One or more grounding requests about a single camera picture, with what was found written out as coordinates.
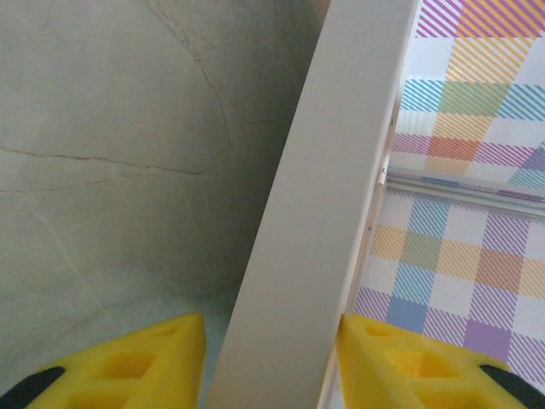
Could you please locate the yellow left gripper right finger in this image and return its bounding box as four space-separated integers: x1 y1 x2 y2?
336 314 545 409

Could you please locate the colourful plaid backdrop panel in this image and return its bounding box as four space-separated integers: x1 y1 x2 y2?
353 189 545 384
389 0 545 188

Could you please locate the aluminium corner post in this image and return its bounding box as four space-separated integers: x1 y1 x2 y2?
385 172 545 214

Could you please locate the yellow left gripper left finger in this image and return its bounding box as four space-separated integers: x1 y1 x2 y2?
0 314 207 409

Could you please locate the white picture frame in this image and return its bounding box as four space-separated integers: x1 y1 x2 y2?
206 0 421 409

